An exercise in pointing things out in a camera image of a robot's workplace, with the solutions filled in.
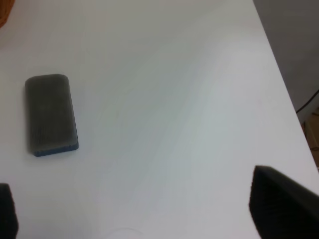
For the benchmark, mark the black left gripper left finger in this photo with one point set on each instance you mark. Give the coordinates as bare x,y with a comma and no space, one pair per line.
8,217

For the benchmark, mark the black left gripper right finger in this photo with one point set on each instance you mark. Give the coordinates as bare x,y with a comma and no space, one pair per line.
281,208

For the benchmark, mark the orange woven basket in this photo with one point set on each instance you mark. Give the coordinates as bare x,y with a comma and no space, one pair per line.
5,9

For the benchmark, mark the cardboard box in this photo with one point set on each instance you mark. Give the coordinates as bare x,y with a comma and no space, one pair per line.
311,132

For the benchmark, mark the grey whiteboard eraser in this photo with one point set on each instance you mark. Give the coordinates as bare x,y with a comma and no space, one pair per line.
51,125

